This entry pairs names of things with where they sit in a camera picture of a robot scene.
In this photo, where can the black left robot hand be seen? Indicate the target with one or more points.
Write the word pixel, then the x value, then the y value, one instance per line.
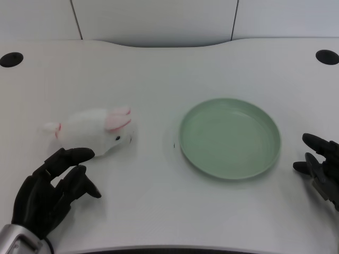
pixel 37 193

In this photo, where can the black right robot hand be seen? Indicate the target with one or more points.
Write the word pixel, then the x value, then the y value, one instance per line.
pixel 327 164

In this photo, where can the black round desk grommet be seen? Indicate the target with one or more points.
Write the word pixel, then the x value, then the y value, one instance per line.
pixel 327 56
pixel 11 59

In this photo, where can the green round plate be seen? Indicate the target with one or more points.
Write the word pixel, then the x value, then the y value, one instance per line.
pixel 230 139

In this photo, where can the white pink rabbit doll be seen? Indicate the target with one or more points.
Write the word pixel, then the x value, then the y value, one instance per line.
pixel 87 129

